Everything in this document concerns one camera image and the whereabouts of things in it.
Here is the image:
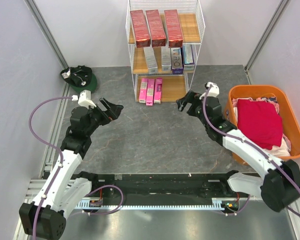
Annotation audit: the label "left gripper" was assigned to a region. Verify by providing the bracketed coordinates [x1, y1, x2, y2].
[85, 97, 123, 136]

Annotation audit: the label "pink box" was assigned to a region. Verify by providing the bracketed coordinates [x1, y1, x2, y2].
[153, 77, 163, 104]
[138, 78, 148, 104]
[145, 79, 155, 106]

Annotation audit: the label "purple RiO toothpaste box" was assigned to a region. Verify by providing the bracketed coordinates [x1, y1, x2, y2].
[170, 47, 184, 75]

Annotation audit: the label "silver Protefix toothpaste box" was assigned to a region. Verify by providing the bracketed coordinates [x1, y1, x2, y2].
[143, 46, 158, 74]

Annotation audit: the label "slim silver toothpaste box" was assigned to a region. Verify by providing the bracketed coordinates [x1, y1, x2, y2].
[161, 46, 172, 72]

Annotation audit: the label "silver red box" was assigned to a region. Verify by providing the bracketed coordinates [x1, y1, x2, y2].
[164, 9, 183, 48]
[145, 9, 167, 48]

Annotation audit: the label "silver red box front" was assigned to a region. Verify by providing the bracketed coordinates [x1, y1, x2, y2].
[145, 9, 167, 48]

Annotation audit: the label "dark red toothpaste box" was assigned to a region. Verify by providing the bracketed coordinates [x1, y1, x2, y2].
[130, 9, 151, 48]

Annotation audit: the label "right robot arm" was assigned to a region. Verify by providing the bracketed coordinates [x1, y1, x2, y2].
[176, 90, 300, 212]

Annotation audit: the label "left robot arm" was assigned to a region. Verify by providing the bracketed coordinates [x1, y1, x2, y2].
[19, 97, 124, 240]

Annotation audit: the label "black green cap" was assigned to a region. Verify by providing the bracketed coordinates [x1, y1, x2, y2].
[60, 65, 98, 94]

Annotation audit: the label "red cloth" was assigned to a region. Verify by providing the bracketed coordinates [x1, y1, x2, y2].
[237, 99, 283, 150]

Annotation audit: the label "orange plastic basin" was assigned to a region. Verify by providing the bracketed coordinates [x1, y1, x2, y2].
[224, 84, 300, 161]

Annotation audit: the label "white pink clothes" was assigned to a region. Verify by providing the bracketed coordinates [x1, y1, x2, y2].
[232, 96, 291, 157]

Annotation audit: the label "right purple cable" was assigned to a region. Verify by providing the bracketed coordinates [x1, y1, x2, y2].
[202, 86, 300, 221]

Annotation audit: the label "purple cable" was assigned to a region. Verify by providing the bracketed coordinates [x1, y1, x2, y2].
[202, 86, 300, 221]
[29, 96, 125, 240]

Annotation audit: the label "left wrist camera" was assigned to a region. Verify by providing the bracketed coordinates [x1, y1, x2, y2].
[70, 90, 97, 109]

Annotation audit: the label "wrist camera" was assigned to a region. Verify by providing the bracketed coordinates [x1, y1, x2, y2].
[70, 90, 97, 109]
[199, 82, 220, 100]

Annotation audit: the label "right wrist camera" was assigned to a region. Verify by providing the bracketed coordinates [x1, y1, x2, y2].
[199, 82, 220, 100]

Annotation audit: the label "white wire wooden shelf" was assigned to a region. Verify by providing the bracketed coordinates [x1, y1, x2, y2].
[125, 0, 206, 103]

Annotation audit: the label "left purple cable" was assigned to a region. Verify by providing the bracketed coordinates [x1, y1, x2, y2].
[29, 96, 125, 240]

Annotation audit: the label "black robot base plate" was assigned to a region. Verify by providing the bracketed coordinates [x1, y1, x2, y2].
[72, 171, 248, 205]

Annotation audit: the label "aluminium floor rail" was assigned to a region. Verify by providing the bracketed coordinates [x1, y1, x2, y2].
[20, 81, 72, 199]

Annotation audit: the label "slotted cable duct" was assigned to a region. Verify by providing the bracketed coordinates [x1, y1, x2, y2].
[74, 199, 225, 211]

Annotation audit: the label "left aluminium frame post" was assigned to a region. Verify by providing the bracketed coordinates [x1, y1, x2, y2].
[25, 0, 69, 69]

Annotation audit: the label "aluminium frame post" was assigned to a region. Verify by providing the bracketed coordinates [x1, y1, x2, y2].
[244, 0, 290, 74]
[25, 0, 69, 69]

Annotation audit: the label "right aluminium frame post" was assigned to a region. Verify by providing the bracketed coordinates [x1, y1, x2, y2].
[244, 0, 290, 74]

